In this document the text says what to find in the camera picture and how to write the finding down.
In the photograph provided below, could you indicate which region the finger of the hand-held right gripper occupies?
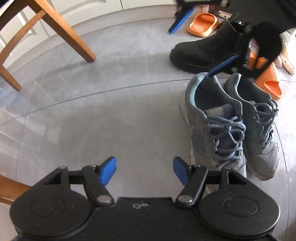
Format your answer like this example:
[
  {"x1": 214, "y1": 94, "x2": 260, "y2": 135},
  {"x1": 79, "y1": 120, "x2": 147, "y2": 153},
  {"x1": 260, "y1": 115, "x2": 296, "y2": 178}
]
[
  {"x1": 168, "y1": 6, "x2": 196, "y2": 35},
  {"x1": 207, "y1": 54, "x2": 242, "y2": 77}
]

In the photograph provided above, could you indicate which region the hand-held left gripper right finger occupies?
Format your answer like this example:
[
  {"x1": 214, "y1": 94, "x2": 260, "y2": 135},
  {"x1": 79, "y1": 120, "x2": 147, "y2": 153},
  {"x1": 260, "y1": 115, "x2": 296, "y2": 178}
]
[{"x1": 173, "y1": 157, "x2": 247, "y2": 206}]

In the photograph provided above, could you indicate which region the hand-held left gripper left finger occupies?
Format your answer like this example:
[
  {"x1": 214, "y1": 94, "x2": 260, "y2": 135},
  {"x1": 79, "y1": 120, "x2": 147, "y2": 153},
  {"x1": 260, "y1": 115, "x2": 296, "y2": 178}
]
[{"x1": 44, "y1": 157, "x2": 117, "y2": 206}]

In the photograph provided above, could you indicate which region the orange slipper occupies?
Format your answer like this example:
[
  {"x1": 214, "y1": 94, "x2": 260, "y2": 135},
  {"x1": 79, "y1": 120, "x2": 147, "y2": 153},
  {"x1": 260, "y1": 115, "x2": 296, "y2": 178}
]
[
  {"x1": 248, "y1": 50, "x2": 283, "y2": 100},
  {"x1": 187, "y1": 13, "x2": 220, "y2": 37}
]

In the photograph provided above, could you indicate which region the black leather boot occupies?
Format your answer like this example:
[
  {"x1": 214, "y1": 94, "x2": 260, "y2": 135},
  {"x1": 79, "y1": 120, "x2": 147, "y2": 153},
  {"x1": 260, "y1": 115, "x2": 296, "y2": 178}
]
[{"x1": 169, "y1": 20, "x2": 255, "y2": 75}]

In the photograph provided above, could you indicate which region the blue grey sneaker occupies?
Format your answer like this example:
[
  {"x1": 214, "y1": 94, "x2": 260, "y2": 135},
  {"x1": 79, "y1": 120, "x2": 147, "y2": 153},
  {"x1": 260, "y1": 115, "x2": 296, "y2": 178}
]
[
  {"x1": 180, "y1": 72, "x2": 247, "y2": 180},
  {"x1": 223, "y1": 73, "x2": 280, "y2": 181}
]

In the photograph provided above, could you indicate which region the white panelled cabinet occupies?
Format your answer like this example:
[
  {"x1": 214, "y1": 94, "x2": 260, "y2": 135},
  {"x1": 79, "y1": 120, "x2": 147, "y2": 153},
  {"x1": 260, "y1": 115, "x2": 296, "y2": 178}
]
[{"x1": 0, "y1": 0, "x2": 181, "y2": 39}]

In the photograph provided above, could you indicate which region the wooden furniture leg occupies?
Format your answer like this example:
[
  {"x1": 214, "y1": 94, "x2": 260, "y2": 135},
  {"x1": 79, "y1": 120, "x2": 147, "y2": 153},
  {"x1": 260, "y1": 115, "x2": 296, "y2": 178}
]
[{"x1": 0, "y1": 175, "x2": 31, "y2": 205}]

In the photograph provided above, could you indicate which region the wooden chair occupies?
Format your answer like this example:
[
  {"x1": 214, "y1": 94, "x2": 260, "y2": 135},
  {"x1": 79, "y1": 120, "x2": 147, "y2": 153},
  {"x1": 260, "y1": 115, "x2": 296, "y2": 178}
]
[{"x1": 0, "y1": 0, "x2": 96, "y2": 91}]

